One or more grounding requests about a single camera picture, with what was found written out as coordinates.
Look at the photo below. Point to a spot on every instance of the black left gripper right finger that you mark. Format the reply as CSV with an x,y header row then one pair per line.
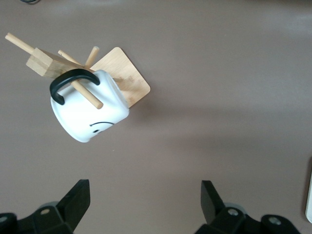
x,y
219,217

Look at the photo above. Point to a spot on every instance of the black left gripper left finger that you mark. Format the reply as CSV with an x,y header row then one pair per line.
x,y
65,212

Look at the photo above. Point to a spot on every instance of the wooden mug tree rack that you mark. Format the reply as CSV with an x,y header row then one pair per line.
x,y
126,70

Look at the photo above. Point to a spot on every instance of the cream plastic serving tray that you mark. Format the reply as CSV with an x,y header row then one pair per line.
x,y
309,195

